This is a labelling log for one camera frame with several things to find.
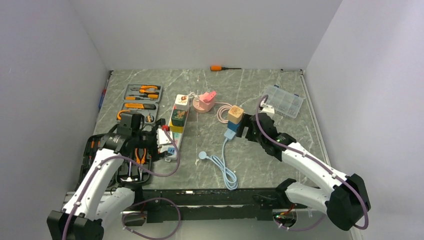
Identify black tool case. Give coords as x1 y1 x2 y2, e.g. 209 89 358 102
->
75 134 159 190

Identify orange pliers in case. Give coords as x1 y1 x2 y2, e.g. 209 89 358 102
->
135 148 146 181

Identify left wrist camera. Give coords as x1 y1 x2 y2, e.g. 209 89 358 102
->
156 128 173 153

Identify clear plastic screw box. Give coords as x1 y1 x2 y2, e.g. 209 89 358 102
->
263 85 304 119

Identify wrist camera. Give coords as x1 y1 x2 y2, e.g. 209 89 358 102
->
156 128 173 153
260 103 275 118

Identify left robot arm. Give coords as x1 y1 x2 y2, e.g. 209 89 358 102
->
46 113 166 240

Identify yellow cube adapter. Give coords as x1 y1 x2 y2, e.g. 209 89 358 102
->
168 122 185 134

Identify pink cable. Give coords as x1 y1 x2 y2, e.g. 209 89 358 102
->
214 101 233 124

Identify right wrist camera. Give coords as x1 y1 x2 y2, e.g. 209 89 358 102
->
260 103 275 118

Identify light blue power strip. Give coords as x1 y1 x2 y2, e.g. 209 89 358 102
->
224 127 237 141

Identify dark blue cube adapter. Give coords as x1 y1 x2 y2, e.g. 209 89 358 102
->
227 121 241 133

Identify grey tool tray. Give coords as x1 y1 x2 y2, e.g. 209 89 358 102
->
115 83 163 124

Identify pink round socket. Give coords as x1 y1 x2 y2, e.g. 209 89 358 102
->
192 91 217 113

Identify white cube adapter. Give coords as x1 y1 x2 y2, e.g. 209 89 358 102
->
174 94 190 111

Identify blue red pen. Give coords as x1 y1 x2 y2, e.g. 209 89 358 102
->
98 80 109 110

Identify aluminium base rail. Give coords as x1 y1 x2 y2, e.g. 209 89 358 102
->
101 188 306 223

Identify tan cube adapter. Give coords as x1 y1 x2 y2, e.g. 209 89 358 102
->
227 105 244 124

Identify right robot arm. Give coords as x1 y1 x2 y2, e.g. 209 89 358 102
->
236 113 371 231

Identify orange handled screwdriver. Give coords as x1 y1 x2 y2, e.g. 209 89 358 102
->
210 65 242 72

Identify green cube adapter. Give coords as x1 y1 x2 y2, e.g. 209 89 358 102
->
171 109 188 127

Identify light blue cable with plug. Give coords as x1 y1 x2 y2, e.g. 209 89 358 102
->
198 138 239 191

